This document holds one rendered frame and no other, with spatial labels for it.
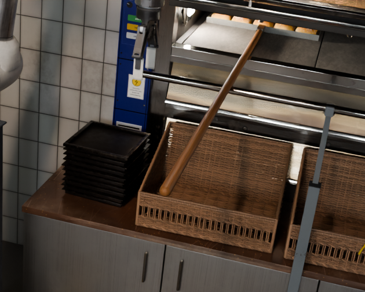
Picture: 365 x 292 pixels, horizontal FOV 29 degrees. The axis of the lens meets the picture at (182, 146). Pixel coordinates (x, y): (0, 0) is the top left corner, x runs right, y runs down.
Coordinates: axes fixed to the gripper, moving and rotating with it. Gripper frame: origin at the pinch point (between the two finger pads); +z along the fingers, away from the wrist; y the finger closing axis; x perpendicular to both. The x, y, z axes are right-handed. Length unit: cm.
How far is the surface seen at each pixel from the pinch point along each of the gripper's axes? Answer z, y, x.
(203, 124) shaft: 13.0, 3.4, 21.4
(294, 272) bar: 74, -23, 57
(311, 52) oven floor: 13, -109, 47
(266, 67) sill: 15, -81, 31
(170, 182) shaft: 14, 45, 22
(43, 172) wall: 85, -83, -69
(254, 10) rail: -11, -66, 24
